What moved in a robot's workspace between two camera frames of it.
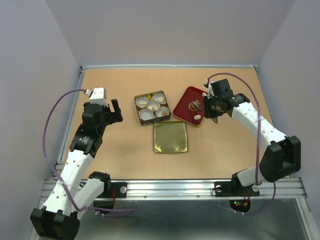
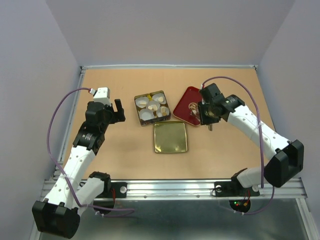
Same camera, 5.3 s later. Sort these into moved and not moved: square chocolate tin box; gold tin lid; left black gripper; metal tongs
Moved: metal tongs
Not moved: gold tin lid; square chocolate tin box; left black gripper
